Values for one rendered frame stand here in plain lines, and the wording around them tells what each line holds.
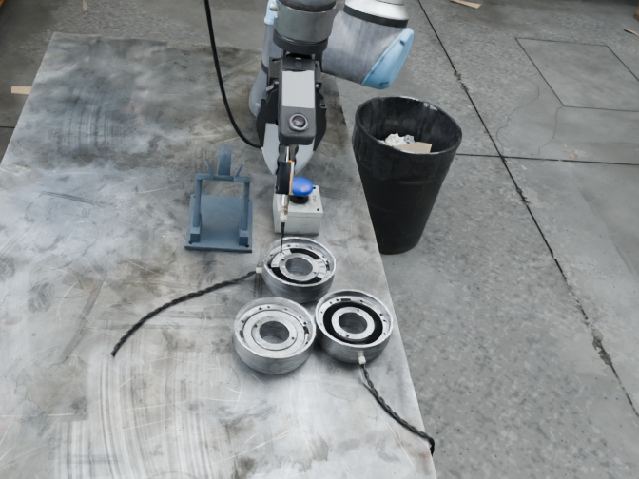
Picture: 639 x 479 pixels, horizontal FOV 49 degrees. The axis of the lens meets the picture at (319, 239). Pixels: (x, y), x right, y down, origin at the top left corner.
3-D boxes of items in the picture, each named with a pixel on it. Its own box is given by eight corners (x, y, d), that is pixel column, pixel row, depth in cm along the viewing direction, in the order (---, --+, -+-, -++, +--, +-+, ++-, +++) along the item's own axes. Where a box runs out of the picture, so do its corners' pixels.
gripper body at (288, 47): (316, 98, 102) (328, 19, 94) (319, 130, 95) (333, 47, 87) (262, 93, 101) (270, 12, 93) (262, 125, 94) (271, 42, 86)
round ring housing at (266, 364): (237, 382, 88) (240, 361, 85) (227, 319, 95) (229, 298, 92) (319, 375, 90) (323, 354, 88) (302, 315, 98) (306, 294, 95)
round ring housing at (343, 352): (304, 311, 98) (308, 290, 96) (376, 307, 101) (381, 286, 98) (319, 371, 91) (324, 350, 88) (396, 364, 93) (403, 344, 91)
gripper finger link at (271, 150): (276, 155, 106) (287, 103, 100) (276, 179, 101) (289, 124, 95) (255, 152, 105) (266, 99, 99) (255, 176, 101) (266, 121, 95)
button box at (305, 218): (319, 235, 111) (323, 210, 108) (275, 233, 110) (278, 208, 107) (314, 203, 118) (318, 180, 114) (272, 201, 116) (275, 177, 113)
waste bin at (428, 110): (439, 263, 234) (475, 157, 207) (340, 260, 229) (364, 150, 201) (417, 201, 260) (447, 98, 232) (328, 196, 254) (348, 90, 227)
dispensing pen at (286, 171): (271, 254, 100) (280, 135, 98) (270, 250, 104) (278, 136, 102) (287, 255, 100) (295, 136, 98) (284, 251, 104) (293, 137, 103)
